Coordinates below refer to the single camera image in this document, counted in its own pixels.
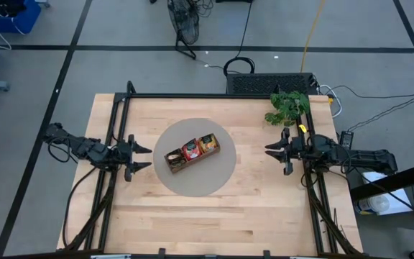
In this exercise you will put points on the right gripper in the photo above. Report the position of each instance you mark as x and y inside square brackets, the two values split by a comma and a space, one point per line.
[293, 151]

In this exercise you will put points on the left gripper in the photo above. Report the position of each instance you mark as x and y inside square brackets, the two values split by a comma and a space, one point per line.
[126, 158]

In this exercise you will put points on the red strawberry tea packet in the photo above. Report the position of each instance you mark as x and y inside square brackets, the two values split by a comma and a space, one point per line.
[192, 149]

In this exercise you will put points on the wooden compartment tray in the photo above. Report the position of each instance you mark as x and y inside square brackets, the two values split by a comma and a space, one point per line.
[192, 166]

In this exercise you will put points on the yellow mango tea packet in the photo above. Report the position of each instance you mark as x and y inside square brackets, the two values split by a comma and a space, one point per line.
[208, 142]

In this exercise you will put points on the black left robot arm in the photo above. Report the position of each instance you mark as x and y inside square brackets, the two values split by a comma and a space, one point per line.
[81, 147]

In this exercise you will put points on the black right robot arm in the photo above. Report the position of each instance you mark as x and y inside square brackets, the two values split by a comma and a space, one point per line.
[350, 156]

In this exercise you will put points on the green potted plant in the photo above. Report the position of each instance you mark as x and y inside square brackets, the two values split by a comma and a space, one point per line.
[288, 106]

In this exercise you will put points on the round grey mat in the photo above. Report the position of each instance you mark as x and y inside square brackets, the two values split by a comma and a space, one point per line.
[200, 183]

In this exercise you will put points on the black computer tower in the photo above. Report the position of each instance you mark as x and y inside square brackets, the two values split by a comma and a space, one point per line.
[268, 83]

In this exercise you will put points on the black power adapter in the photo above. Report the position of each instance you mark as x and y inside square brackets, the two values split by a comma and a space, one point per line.
[346, 140]

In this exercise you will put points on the white canister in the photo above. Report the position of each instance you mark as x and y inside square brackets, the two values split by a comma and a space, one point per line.
[372, 205]

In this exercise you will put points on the black equipment stand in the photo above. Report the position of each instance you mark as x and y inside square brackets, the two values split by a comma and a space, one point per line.
[390, 183]

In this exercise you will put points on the white box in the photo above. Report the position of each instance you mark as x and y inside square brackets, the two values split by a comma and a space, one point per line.
[401, 201]

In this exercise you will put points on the black floor fan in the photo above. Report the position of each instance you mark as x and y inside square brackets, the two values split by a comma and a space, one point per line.
[183, 21]

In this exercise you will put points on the large blue plastic bin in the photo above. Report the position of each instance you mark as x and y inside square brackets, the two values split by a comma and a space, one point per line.
[27, 18]

